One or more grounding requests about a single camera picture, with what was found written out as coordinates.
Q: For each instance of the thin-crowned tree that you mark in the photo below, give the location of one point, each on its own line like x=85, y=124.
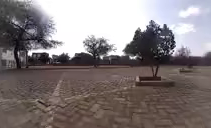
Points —
x=97, y=46

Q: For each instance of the row of low buildings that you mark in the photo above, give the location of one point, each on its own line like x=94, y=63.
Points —
x=79, y=58

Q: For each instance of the grey brick paved ground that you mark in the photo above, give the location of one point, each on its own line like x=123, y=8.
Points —
x=103, y=103

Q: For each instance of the dark leafy tree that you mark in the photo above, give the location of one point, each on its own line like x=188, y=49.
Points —
x=153, y=41

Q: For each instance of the small bare tree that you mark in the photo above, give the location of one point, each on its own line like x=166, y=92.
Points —
x=183, y=51

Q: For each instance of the low concrete planter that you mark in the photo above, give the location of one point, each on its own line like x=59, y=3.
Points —
x=186, y=70

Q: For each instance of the large bare-branched tree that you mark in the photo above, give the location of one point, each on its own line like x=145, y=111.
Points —
x=19, y=30

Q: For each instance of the pale building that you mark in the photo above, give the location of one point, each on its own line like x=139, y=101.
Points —
x=6, y=58

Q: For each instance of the long low brick wall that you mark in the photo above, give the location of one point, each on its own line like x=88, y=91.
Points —
x=76, y=66

